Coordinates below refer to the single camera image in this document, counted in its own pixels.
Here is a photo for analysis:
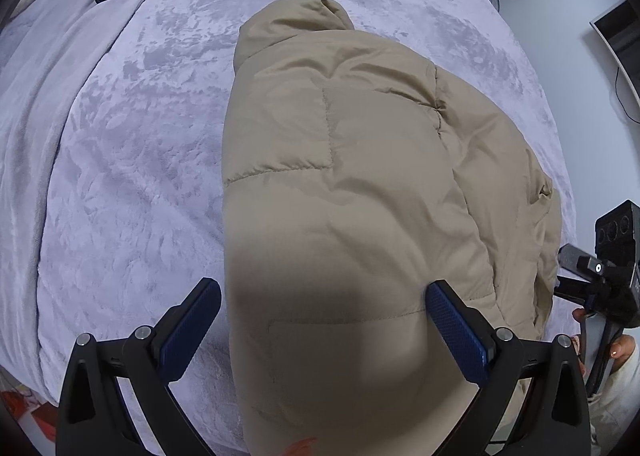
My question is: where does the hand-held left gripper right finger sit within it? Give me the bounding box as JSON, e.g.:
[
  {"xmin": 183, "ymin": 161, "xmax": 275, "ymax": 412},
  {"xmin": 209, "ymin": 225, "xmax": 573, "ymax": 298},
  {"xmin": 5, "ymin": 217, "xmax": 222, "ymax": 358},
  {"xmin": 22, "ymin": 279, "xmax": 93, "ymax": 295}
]
[{"xmin": 424, "ymin": 279, "xmax": 593, "ymax": 456}]

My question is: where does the lavender plush blanket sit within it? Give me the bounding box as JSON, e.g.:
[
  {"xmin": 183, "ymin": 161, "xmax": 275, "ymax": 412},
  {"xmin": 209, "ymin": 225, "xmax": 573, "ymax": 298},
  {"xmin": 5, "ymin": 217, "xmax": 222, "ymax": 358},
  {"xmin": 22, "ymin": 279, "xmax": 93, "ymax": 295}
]
[{"xmin": 0, "ymin": 0, "xmax": 576, "ymax": 456}]

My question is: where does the flat screen monitor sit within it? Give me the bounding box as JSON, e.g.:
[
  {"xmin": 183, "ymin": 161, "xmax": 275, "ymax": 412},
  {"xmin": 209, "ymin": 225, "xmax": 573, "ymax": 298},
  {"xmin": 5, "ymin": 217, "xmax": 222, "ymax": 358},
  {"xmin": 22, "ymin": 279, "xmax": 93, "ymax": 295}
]
[{"xmin": 589, "ymin": 0, "xmax": 640, "ymax": 103}]

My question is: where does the beige puffer jacket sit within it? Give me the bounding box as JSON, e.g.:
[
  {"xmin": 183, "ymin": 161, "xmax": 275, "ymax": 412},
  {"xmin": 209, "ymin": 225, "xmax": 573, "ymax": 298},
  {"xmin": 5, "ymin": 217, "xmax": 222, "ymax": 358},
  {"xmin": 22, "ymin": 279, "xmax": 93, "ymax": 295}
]
[{"xmin": 220, "ymin": 0, "xmax": 563, "ymax": 456}]

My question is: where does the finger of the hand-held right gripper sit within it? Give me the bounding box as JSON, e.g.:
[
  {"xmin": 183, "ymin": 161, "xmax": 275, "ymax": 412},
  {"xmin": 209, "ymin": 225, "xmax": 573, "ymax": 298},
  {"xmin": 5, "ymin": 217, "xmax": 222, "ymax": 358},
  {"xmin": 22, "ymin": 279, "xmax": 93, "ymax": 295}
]
[
  {"xmin": 551, "ymin": 276, "xmax": 601, "ymax": 311},
  {"xmin": 556, "ymin": 244, "xmax": 601, "ymax": 287}
]

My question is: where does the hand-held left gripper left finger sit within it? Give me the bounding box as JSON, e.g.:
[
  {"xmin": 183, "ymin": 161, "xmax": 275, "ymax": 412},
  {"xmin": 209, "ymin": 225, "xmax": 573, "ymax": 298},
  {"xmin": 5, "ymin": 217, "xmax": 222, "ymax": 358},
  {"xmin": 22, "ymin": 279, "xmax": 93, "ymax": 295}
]
[{"xmin": 55, "ymin": 277, "xmax": 222, "ymax": 456}]

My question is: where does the person's right hand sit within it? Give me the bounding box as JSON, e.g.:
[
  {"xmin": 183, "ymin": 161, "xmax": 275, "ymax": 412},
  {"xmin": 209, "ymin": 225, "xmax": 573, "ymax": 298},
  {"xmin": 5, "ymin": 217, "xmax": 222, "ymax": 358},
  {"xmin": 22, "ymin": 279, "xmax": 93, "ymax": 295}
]
[{"xmin": 572, "ymin": 307, "xmax": 640, "ymax": 374}]

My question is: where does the black cable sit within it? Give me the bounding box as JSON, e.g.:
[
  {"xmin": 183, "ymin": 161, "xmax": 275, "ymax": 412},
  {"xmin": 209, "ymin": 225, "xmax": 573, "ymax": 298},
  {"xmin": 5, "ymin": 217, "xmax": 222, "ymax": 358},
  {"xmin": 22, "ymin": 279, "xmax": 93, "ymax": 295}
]
[{"xmin": 614, "ymin": 70, "xmax": 640, "ymax": 125}]

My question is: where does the red bag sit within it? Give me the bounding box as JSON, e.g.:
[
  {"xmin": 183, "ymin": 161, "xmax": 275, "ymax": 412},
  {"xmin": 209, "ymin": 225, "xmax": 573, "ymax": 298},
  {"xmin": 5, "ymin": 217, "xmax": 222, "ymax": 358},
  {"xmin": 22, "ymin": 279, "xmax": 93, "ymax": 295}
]
[{"xmin": 0, "ymin": 382, "xmax": 59, "ymax": 456}]

